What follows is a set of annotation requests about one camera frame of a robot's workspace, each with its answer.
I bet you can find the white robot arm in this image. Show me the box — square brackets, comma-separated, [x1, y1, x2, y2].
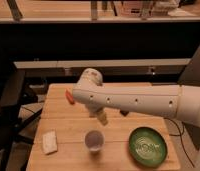
[72, 68, 200, 171]

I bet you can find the green ceramic bowl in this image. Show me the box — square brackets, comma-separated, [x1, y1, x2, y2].
[128, 127, 168, 168]

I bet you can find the orange carrot toy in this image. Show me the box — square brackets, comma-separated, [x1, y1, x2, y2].
[65, 90, 75, 105]

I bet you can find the dark chair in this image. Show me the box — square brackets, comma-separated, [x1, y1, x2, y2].
[0, 62, 42, 171]

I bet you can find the black cable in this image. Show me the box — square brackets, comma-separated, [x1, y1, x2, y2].
[164, 117, 197, 171]

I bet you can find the white sponge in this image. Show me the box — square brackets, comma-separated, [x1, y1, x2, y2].
[42, 131, 58, 155]

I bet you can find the white paper cup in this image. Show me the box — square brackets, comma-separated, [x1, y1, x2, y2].
[84, 130, 104, 153]

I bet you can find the black rectangular remote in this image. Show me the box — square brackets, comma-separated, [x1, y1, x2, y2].
[120, 110, 130, 117]

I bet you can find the long wooden bench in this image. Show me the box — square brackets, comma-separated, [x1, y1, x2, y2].
[15, 58, 190, 77]

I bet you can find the white plastic bottle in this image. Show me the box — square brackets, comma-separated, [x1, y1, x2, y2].
[89, 111, 96, 118]

